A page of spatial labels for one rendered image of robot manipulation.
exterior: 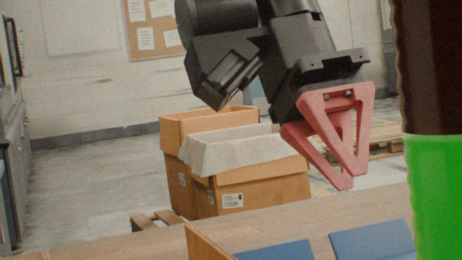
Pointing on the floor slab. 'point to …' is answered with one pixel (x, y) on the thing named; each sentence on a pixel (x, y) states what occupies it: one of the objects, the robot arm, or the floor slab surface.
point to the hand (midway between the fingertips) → (349, 173)
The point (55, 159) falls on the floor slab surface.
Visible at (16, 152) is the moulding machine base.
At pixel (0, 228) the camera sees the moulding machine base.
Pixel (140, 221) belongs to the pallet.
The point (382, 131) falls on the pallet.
